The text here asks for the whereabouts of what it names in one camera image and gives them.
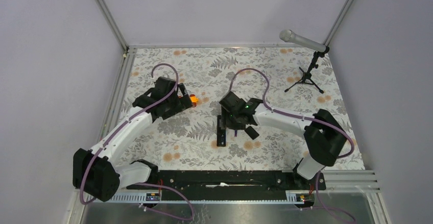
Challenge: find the black microphone tripod stand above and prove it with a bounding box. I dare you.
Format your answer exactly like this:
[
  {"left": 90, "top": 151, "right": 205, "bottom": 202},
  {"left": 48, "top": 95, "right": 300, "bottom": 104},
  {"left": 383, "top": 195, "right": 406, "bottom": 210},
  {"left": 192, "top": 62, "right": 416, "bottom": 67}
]
[{"left": 284, "top": 46, "right": 330, "bottom": 94}]

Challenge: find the floral patterned table mat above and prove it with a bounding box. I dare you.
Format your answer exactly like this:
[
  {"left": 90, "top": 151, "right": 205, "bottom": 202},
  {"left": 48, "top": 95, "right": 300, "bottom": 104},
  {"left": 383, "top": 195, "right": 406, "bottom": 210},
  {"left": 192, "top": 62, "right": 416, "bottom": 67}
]
[{"left": 117, "top": 47, "right": 354, "bottom": 170}]

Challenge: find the grey microphone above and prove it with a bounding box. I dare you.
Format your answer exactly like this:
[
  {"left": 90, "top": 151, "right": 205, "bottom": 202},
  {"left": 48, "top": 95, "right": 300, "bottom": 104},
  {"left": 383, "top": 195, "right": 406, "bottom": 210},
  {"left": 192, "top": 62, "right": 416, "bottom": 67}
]
[{"left": 279, "top": 30, "right": 329, "bottom": 53}]

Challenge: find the white slotted cable duct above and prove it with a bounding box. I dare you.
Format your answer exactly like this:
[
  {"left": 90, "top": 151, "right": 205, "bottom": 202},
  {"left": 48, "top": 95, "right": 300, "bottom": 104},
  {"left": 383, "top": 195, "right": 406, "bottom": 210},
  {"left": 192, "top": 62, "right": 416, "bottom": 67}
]
[{"left": 111, "top": 190, "right": 307, "bottom": 205}]

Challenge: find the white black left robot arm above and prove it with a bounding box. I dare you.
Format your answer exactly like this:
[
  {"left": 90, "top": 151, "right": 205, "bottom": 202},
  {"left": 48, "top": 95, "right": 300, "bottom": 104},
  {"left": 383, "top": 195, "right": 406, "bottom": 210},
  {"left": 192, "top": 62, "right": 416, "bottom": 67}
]
[{"left": 73, "top": 77, "right": 193, "bottom": 205}]

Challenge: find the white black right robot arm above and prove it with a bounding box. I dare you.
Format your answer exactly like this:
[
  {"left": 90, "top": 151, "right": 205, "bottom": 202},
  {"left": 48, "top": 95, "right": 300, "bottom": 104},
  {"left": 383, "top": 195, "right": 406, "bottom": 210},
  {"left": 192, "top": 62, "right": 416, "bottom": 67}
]
[{"left": 218, "top": 91, "right": 347, "bottom": 189}]

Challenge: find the black remote control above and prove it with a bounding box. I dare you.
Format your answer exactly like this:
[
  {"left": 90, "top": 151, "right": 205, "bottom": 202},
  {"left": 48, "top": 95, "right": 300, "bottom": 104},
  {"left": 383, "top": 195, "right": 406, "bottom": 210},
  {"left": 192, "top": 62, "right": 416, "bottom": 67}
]
[{"left": 216, "top": 116, "right": 226, "bottom": 147}]

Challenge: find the black remote battery cover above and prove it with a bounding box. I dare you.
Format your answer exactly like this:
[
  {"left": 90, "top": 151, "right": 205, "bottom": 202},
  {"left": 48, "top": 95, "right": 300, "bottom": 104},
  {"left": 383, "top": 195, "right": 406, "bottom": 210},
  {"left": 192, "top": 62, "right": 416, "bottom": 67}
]
[{"left": 245, "top": 126, "right": 259, "bottom": 140}]

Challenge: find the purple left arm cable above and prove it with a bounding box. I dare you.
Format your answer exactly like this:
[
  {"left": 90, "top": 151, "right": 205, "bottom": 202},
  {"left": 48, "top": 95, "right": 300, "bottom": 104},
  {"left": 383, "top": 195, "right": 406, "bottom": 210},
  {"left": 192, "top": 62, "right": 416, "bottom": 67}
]
[{"left": 79, "top": 63, "right": 179, "bottom": 205}]

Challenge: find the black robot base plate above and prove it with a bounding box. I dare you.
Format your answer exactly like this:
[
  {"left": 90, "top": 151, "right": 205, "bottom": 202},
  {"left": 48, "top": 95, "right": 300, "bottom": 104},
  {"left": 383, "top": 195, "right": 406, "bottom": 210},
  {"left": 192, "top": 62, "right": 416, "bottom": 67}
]
[{"left": 126, "top": 168, "right": 327, "bottom": 202}]

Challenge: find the yellow red toy car block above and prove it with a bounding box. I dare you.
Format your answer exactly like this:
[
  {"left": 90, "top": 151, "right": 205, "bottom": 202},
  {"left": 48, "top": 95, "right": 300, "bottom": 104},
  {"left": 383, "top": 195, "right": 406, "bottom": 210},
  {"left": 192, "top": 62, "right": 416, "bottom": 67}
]
[{"left": 179, "top": 94, "right": 199, "bottom": 108}]

